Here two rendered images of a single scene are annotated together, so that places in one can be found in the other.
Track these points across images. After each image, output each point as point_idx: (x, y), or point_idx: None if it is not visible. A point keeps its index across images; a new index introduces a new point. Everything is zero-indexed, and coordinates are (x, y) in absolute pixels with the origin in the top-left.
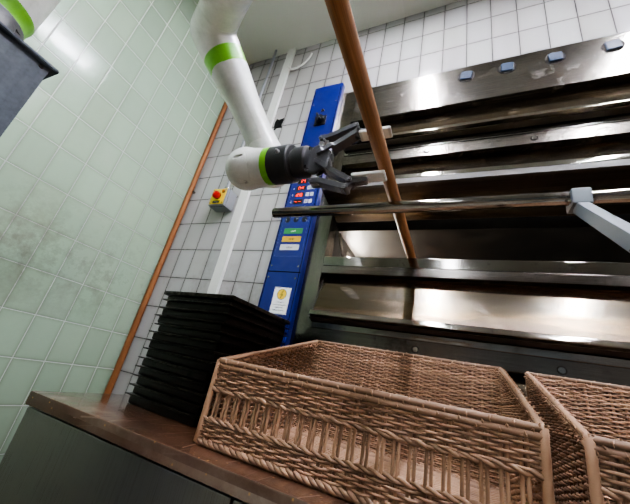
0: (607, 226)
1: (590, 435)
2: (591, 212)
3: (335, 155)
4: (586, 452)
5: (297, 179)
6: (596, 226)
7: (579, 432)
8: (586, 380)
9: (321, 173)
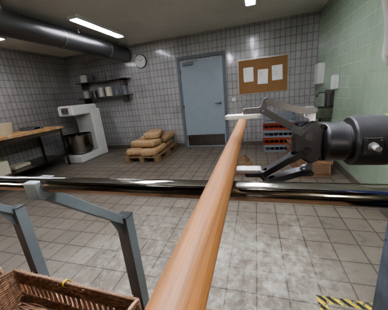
0: (101, 210)
1: (137, 298)
2: (84, 201)
3: (293, 131)
4: (140, 303)
5: (352, 157)
6: (89, 211)
7: (135, 304)
8: None
9: (302, 158)
